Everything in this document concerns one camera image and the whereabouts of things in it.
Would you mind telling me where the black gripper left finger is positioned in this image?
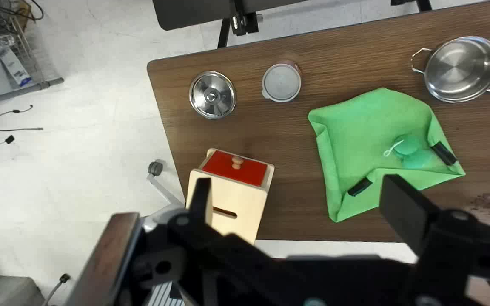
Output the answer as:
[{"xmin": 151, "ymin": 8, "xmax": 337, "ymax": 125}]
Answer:
[{"xmin": 189, "ymin": 178, "xmax": 211, "ymax": 225}]

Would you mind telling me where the silver pot lid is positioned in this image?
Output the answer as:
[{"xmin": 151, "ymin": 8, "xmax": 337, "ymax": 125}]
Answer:
[{"xmin": 189, "ymin": 71, "xmax": 237, "ymax": 120}]

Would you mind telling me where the green cloth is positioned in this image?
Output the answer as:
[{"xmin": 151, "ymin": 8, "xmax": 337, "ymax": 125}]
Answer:
[{"xmin": 308, "ymin": 88, "xmax": 466, "ymax": 222}]

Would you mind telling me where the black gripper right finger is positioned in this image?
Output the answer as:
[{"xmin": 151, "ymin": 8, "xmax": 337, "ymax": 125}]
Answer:
[{"xmin": 379, "ymin": 174, "xmax": 439, "ymax": 254}]

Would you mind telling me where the wooden box with red drawer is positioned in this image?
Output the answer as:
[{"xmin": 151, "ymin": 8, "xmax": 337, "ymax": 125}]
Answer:
[{"xmin": 187, "ymin": 147, "xmax": 274, "ymax": 242}]

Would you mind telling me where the silver steel pot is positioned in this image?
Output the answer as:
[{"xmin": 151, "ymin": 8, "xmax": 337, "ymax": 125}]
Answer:
[{"xmin": 408, "ymin": 35, "xmax": 490, "ymax": 103}]

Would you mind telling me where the tin can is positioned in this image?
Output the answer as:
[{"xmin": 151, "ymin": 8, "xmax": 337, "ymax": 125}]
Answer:
[{"xmin": 260, "ymin": 61, "xmax": 301, "ymax": 103}]

